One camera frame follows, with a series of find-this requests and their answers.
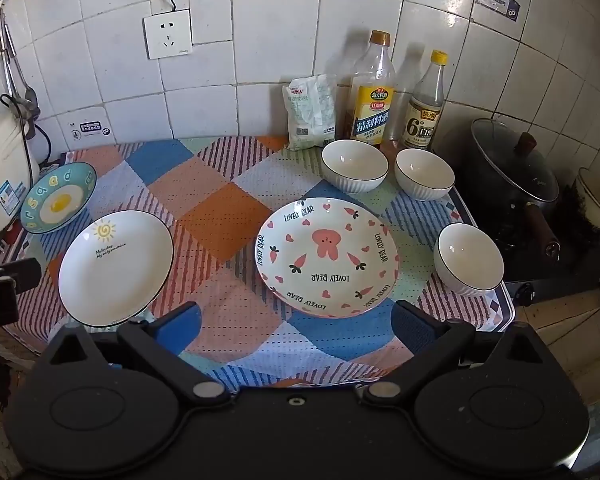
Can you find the small black wall sticker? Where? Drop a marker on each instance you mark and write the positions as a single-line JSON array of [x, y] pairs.
[[90, 130]]

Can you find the hanging metal tongs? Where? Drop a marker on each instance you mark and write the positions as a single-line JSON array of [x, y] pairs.
[[11, 65]]

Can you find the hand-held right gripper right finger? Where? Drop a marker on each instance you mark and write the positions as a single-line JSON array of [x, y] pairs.
[[409, 325]]

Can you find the white blue wall sticker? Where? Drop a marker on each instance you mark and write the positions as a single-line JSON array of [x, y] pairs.
[[497, 4]]

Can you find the clear vinegar bottle yellow cap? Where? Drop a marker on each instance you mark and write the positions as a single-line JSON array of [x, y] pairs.
[[425, 120]]

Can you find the pink rabbit print plate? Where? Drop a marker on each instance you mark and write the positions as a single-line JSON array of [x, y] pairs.
[[325, 255]]

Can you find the cream enamel pot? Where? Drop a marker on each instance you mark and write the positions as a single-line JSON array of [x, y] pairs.
[[597, 200]]

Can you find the white wall socket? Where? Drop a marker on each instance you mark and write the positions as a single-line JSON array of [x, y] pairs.
[[166, 35]]

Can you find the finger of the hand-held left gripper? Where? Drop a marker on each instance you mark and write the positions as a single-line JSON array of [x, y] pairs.
[[22, 274]]

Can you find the white sun print plate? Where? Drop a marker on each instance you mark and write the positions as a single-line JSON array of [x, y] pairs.
[[115, 270]]

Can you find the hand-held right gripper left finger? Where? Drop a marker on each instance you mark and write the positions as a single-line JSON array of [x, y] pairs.
[[180, 325]]

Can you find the white ribbed bowl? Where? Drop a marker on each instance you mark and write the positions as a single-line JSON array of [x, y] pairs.
[[467, 260], [425, 175], [355, 165]]

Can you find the white rice cooker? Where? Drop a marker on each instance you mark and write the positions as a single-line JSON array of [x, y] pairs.
[[2, 175]]

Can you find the black stove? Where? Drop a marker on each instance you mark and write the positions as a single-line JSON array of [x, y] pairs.
[[545, 265]]

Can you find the teal fried egg plate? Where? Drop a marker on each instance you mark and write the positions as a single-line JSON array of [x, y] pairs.
[[57, 200]]

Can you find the patchwork tablecloth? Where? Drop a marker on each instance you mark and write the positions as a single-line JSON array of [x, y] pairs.
[[220, 220]]

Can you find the black pot with glass lid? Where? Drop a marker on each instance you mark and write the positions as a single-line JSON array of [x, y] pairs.
[[515, 170]]

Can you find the yellow label cooking wine bottle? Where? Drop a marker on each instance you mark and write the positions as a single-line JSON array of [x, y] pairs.
[[375, 110]]

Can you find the white salt bag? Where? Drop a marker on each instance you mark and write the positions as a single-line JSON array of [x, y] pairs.
[[310, 115]]

